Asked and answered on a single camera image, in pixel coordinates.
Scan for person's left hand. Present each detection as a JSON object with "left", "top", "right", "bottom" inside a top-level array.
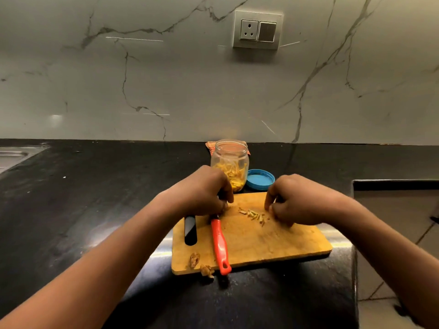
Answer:
[{"left": 156, "top": 165, "right": 235, "bottom": 217}]

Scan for person's right hand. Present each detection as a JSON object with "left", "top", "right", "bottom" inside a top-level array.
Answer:
[{"left": 264, "top": 174, "right": 354, "bottom": 227}]

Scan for blue jar lid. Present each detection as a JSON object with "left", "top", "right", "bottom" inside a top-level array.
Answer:
[{"left": 245, "top": 169, "right": 276, "bottom": 191}]

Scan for blue-lidded plastic jar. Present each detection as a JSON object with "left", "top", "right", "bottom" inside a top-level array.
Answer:
[{"left": 210, "top": 139, "right": 250, "bottom": 193}]

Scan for red handled knife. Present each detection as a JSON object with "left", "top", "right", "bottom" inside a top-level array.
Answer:
[{"left": 209, "top": 215, "right": 233, "bottom": 276}]

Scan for chopped ginger strips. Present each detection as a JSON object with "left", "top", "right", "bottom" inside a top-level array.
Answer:
[{"left": 238, "top": 207, "right": 272, "bottom": 227}]

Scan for person's left forearm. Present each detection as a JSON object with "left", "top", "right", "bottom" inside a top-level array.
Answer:
[{"left": 0, "top": 196, "right": 174, "bottom": 329}]

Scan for orange checked cloth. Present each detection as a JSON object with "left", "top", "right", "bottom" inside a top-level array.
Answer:
[{"left": 205, "top": 141, "right": 251, "bottom": 157}]

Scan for wooden cutting board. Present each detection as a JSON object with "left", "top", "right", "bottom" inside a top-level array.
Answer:
[{"left": 171, "top": 192, "right": 333, "bottom": 276}]

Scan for beige cabinet door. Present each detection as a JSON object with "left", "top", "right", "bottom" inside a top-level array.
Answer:
[{"left": 351, "top": 179, "right": 439, "bottom": 302}]

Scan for steel sink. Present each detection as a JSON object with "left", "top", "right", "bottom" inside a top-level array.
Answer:
[{"left": 0, "top": 144, "right": 50, "bottom": 175}]

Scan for grey wall switch plate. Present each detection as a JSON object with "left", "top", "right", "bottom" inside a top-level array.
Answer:
[{"left": 232, "top": 10, "right": 284, "bottom": 51}]

